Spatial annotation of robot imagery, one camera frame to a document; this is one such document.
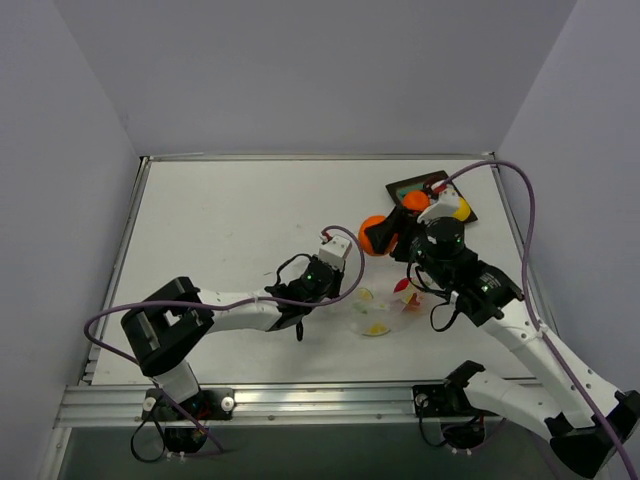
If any red fake fruit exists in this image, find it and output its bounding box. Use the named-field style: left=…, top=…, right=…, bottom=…
left=392, top=278, right=425, bottom=314

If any yellow fake fruit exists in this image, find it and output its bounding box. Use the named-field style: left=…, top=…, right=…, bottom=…
left=453, top=197, right=472, bottom=222

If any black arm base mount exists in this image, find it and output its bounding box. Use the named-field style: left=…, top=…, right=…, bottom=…
left=140, top=388, right=236, bottom=422

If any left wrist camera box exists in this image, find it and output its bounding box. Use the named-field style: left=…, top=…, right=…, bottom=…
left=318, top=235, right=352, bottom=271

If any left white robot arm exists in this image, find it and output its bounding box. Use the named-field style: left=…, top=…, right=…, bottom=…
left=121, top=253, right=346, bottom=419

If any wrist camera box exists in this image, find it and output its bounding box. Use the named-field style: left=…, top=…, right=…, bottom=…
left=318, top=235, right=352, bottom=271
left=417, top=186, right=465, bottom=224

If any clear plastic bag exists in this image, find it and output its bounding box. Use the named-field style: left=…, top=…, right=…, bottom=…
left=330, top=270, right=441, bottom=338

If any orange fake fruit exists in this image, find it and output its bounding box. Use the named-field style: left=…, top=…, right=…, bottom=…
left=358, top=215, right=398, bottom=256
left=402, top=190, right=431, bottom=212

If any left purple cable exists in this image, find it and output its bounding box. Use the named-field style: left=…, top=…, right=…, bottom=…
left=82, top=226, right=366, bottom=459

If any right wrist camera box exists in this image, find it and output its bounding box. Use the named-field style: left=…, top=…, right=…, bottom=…
left=417, top=186, right=465, bottom=224

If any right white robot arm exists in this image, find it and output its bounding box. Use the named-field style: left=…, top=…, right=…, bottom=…
left=358, top=208, right=639, bottom=479

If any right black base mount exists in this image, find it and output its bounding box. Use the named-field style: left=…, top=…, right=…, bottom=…
left=412, top=383, right=479, bottom=418

